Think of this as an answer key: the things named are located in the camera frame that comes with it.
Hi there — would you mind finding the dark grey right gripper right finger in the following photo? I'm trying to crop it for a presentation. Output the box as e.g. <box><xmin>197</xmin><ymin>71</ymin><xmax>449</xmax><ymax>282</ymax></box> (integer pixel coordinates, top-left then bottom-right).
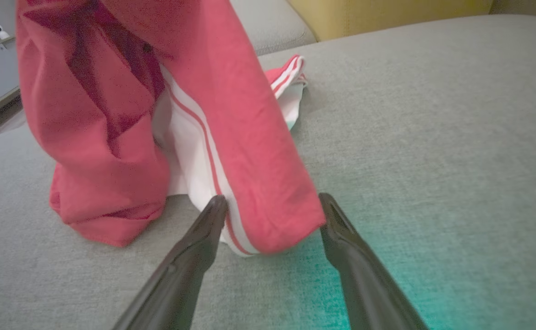
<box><xmin>318</xmin><ymin>192</ymin><xmax>430</xmax><ymax>330</ymax></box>

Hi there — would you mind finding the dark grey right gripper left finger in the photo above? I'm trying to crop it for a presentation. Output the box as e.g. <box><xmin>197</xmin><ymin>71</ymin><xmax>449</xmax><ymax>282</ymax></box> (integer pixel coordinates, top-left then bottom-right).
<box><xmin>112</xmin><ymin>195</ymin><xmax>229</xmax><ymax>330</ymax></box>

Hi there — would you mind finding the red white numbered jersey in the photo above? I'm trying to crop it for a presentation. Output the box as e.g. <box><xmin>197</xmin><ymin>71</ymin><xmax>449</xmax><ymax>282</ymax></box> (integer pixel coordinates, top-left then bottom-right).
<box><xmin>16</xmin><ymin>0</ymin><xmax>327</xmax><ymax>257</ymax></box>

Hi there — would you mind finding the small grey sofa seat cushion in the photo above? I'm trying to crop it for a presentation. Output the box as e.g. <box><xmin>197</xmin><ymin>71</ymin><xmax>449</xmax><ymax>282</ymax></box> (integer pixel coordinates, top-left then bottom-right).
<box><xmin>230</xmin><ymin>0</ymin><xmax>317</xmax><ymax>56</ymax></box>

